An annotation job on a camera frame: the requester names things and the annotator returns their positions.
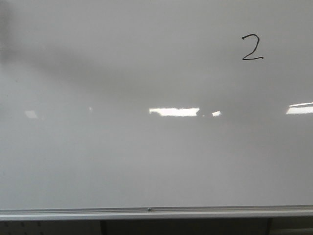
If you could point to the dark table under whiteboard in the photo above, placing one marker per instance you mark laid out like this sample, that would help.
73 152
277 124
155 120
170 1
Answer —
223 226

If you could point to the white whiteboard with aluminium frame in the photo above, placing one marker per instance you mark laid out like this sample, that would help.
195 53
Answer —
193 108

